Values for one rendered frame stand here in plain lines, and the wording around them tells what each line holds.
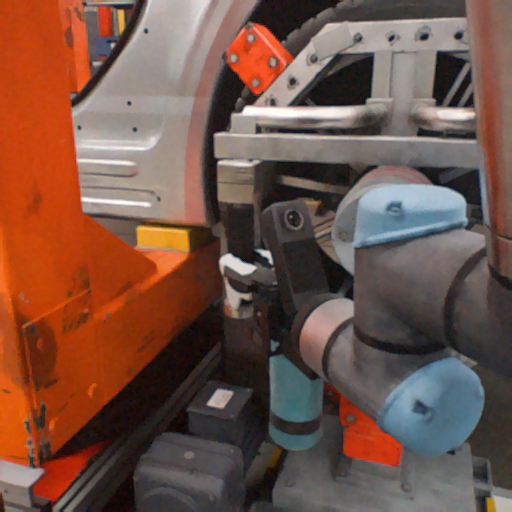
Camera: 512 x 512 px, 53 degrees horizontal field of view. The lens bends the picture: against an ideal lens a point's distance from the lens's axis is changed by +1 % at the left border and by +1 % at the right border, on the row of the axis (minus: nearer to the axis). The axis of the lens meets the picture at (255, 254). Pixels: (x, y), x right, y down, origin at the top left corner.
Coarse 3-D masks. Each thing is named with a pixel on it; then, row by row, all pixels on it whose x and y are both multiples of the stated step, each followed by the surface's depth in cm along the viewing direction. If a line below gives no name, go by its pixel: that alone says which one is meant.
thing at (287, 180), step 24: (336, 72) 85; (312, 96) 94; (288, 168) 109; (360, 168) 89; (432, 168) 85; (456, 168) 84; (288, 192) 111; (336, 192) 91; (480, 216) 86; (264, 240) 97; (336, 264) 116; (336, 288) 106
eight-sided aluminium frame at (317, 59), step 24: (336, 24) 74; (360, 24) 73; (384, 24) 72; (408, 24) 71; (432, 24) 70; (456, 24) 69; (312, 48) 76; (336, 48) 74; (360, 48) 74; (384, 48) 73; (408, 48) 72; (456, 48) 70; (288, 72) 78; (312, 72) 77; (264, 96) 80; (288, 96) 79
